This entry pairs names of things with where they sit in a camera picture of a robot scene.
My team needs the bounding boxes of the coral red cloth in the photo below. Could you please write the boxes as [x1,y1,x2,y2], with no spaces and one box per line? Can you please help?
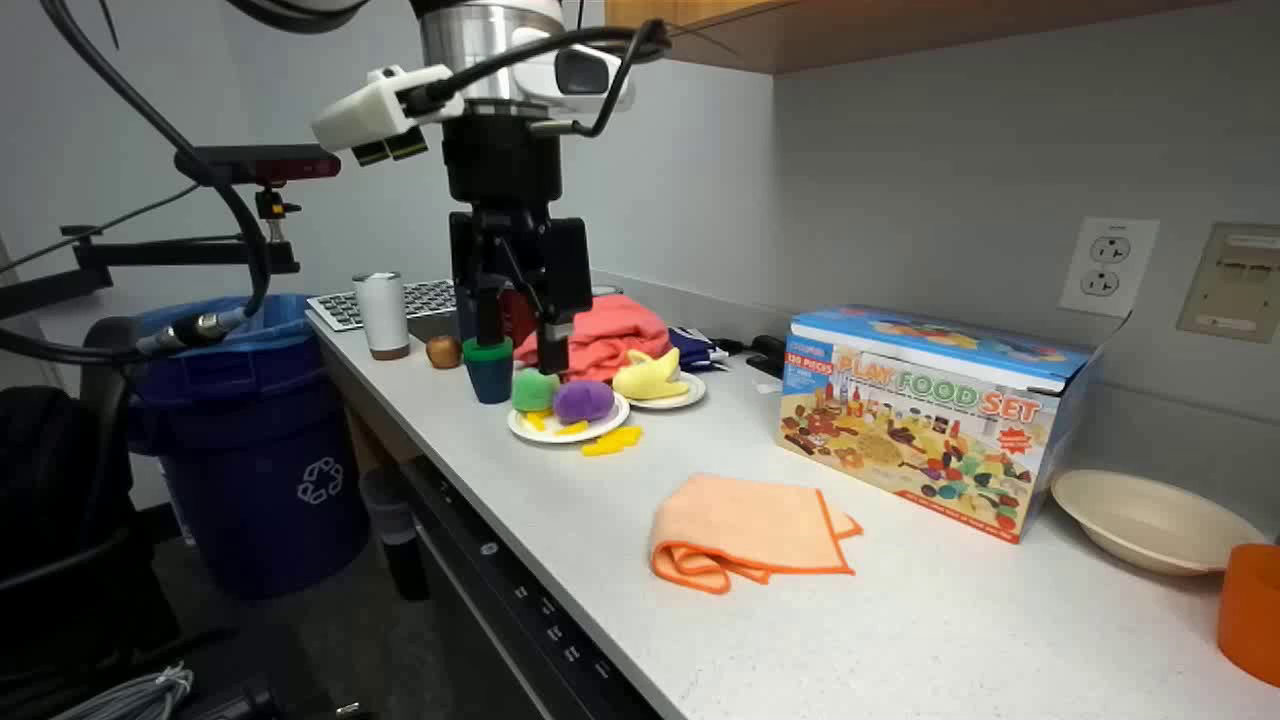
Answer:
[514,292,672,387]

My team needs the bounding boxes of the white paper plate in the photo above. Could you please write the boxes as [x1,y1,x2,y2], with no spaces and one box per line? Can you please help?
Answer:
[504,387,633,449]

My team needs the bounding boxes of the dark under-counter cabinet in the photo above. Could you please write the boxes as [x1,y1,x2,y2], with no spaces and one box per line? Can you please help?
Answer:
[315,331,672,720]

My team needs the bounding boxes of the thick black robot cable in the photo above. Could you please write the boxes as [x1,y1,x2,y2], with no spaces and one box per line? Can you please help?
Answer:
[0,0,376,373]

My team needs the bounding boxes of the play food set box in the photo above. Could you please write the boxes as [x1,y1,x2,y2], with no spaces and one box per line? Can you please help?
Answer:
[777,307,1100,546]

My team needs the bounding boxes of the beige wall plate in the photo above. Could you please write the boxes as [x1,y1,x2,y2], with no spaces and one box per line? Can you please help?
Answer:
[1177,220,1280,346]

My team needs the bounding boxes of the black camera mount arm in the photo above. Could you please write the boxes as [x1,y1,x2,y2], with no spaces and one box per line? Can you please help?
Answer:
[0,182,306,325]

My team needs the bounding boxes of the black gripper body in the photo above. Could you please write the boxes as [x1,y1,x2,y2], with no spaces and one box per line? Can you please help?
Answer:
[439,116,564,255]

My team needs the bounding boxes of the wooden wall cabinet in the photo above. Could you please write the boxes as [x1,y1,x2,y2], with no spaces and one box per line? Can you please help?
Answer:
[603,0,1280,74]

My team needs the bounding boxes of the orange plastic cup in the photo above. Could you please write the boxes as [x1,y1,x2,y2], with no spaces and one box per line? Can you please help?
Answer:
[1216,538,1280,691]

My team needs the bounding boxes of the orange microfiber cloth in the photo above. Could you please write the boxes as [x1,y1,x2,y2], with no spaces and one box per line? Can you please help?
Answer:
[649,473,869,600]

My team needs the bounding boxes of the white wall outlet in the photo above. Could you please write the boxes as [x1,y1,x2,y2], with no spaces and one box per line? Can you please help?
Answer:
[1057,213,1163,321]

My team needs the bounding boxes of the grey computer keyboard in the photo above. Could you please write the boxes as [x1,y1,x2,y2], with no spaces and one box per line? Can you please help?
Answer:
[306,276,465,335]

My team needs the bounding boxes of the blue recycling bin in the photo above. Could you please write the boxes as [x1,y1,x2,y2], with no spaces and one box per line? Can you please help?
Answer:
[124,292,376,600]

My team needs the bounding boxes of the green plush pear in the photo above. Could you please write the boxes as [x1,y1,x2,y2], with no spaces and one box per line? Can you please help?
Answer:
[510,364,564,418]

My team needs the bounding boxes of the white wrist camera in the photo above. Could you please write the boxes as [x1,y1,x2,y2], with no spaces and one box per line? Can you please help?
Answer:
[311,59,465,173]

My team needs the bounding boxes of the beige shallow bowl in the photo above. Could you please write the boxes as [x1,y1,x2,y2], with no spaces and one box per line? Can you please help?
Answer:
[1050,462,1269,578]

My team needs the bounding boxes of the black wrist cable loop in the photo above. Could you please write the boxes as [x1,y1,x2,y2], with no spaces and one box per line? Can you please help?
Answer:
[418,15,675,142]

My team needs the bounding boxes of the purple plush ball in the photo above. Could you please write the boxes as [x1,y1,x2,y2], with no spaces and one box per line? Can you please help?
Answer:
[553,375,621,430]

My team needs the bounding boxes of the green and blue cup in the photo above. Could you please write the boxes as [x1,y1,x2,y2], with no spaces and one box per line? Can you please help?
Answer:
[461,331,516,406]

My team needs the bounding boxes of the yellow toy fries pile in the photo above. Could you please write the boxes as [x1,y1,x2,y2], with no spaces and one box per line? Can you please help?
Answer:
[579,418,649,460]

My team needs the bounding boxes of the white cylindrical cup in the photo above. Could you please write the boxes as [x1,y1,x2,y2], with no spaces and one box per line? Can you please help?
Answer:
[352,269,412,359]

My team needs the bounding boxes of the yellow plush toy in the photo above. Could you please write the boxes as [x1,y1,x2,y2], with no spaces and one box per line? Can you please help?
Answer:
[608,346,696,404]

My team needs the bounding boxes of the dark grey post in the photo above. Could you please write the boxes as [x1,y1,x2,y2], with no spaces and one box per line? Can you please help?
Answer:
[360,462,433,604]

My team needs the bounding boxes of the black stereo camera bar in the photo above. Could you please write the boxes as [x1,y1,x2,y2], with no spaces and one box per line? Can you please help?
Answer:
[172,141,345,190]

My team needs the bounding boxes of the black office chair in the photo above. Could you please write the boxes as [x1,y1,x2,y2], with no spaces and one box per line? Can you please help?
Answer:
[0,311,176,720]

